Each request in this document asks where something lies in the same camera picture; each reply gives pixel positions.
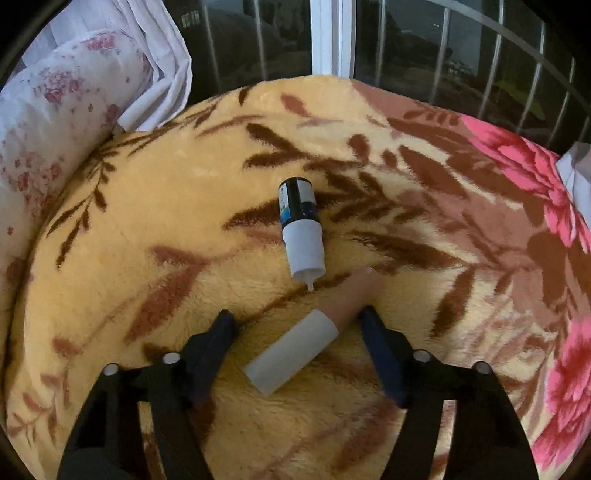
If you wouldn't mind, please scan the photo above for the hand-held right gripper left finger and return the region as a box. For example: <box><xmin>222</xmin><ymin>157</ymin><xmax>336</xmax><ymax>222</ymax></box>
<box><xmin>58</xmin><ymin>309</ymin><xmax>238</xmax><ymax>480</ymax></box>

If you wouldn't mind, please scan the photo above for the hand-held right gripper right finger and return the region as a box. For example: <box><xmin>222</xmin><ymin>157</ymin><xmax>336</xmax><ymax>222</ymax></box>
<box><xmin>359</xmin><ymin>305</ymin><xmax>539</xmax><ymax>480</ymax></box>

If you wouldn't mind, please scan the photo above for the white cylindrical tube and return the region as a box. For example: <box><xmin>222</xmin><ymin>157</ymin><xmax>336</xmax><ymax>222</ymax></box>
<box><xmin>243</xmin><ymin>270</ymin><xmax>386</xmax><ymax>396</ymax></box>

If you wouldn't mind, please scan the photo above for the dark label dropper bottle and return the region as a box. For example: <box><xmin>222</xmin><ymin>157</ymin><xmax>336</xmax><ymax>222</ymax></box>
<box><xmin>277</xmin><ymin>176</ymin><xmax>326</xmax><ymax>292</ymax></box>

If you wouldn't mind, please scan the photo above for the yellow floral fleece blanket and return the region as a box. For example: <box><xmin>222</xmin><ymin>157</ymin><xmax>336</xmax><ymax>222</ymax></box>
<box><xmin>4</xmin><ymin>76</ymin><xmax>591</xmax><ymax>480</ymax></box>

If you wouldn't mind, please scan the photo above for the white cloth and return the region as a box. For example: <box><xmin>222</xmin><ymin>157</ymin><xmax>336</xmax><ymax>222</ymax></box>
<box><xmin>556</xmin><ymin>142</ymin><xmax>591</xmax><ymax>208</ymax></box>

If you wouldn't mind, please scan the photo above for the floral pink pillow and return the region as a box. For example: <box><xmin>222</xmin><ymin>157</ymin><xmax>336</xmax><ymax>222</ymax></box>
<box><xmin>0</xmin><ymin>30</ymin><xmax>155</xmax><ymax>296</ymax></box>

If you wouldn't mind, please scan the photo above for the floral sheer curtain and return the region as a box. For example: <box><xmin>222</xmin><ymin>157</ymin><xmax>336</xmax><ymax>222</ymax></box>
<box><xmin>51</xmin><ymin>0</ymin><xmax>194</xmax><ymax>132</ymax></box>

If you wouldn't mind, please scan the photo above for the white framed window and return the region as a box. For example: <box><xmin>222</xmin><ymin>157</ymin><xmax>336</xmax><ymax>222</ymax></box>
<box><xmin>164</xmin><ymin>0</ymin><xmax>591</xmax><ymax>158</ymax></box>

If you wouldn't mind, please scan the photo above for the metal window railing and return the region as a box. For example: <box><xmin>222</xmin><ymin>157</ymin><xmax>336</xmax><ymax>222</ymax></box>
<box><xmin>203</xmin><ymin>0</ymin><xmax>578</xmax><ymax>139</ymax></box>

